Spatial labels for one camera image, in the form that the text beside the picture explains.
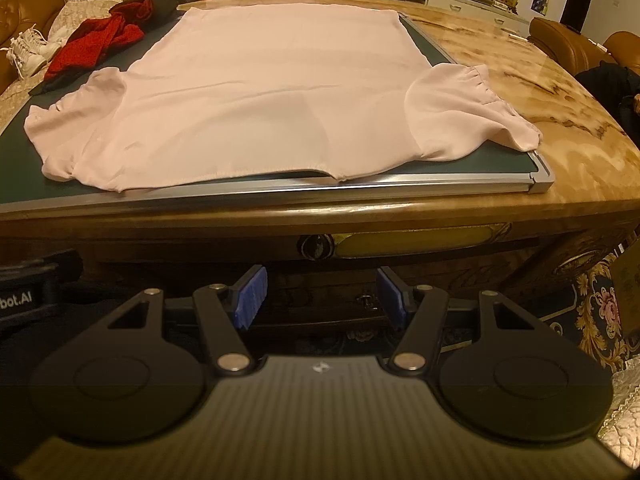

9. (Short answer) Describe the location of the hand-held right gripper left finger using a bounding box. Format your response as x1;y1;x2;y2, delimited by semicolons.
107;265;268;376

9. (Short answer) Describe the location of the white lace-up shoe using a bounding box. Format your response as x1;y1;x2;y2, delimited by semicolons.
6;47;49;79
10;25;62;61

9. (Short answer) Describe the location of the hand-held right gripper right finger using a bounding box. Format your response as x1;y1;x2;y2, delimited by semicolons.
376;266;535;377

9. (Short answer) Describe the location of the cream lace cloth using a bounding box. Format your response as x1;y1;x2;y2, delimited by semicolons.
47;0;138;43

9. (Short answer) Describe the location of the dark clothing pile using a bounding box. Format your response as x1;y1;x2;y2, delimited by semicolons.
574;61;640;147

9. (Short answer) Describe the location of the brown leather armchair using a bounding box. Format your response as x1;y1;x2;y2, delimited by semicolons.
529;16;640;78

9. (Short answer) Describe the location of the green board with metal frame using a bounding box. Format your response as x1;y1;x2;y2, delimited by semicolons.
0;7;556;213

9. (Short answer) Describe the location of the gold quilted cloth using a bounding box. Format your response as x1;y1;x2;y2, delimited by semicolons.
600;355;640;461

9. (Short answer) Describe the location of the black garment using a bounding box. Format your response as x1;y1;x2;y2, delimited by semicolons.
27;0;181;96

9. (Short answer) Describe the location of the ornate wooden table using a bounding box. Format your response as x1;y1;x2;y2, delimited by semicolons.
0;0;640;361

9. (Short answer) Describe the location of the light pink shirt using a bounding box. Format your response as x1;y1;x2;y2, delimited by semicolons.
24;2;543;193

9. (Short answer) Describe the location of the red garment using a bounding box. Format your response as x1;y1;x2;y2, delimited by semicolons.
44;0;153;81

